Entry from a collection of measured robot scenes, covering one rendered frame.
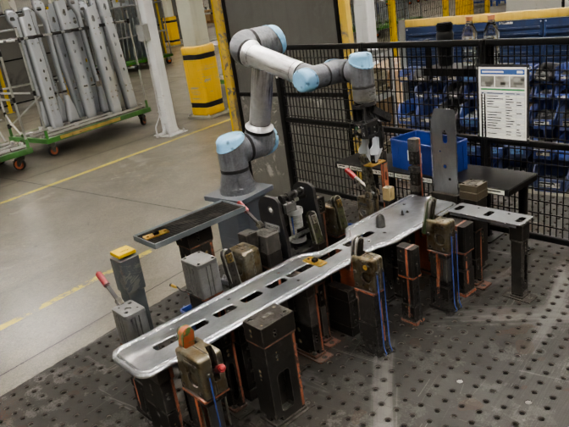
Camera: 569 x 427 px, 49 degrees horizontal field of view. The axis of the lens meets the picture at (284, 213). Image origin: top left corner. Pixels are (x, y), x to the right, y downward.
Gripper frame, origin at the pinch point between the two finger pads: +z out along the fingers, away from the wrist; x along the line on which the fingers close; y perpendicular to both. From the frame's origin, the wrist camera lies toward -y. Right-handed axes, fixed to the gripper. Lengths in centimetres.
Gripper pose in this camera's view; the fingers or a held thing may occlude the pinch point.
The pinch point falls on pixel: (374, 157)
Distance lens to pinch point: 214.0
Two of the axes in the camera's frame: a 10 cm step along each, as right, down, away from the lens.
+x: 7.3, 1.4, -6.7
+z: 1.5, 9.2, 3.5
